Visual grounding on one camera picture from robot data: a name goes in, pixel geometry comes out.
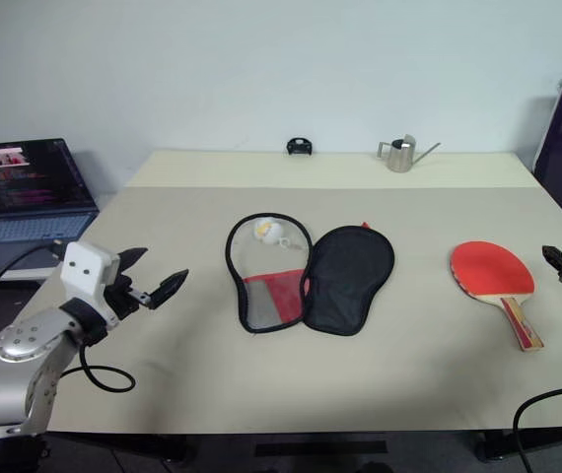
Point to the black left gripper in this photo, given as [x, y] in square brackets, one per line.
[119, 298]

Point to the red table tennis paddle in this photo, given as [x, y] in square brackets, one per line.
[490, 271]

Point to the red black paddle case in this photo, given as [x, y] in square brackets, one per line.
[345, 281]

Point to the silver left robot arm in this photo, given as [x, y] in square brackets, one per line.
[15, 374]

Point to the open laptop computer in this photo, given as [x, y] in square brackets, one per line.
[29, 197]

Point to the steel watering can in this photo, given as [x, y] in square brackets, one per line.
[401, 157]

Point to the small black clamp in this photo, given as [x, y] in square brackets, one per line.
[300, 147]

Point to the black table crossbar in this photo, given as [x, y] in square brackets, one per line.
[320, 448]

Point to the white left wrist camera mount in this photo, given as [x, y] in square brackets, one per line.
[86, 268]

